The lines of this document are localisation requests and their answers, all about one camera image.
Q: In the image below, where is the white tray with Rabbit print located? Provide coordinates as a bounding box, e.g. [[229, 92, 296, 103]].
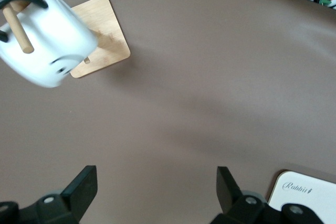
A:
[[267, 170, 336, 224]]

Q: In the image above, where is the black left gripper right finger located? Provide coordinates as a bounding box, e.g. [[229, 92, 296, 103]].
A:
[[210, 166, 326, 224]]

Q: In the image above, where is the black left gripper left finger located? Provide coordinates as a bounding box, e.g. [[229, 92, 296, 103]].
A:
[[0, 165, 98, 224]]

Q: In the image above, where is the frosted cup with black handle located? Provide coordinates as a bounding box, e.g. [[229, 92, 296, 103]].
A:
[[0, 0, 99, 89]]

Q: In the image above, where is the wooden cup rack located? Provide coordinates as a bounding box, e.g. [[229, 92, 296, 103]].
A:
[[0, 0, 131, 79]]

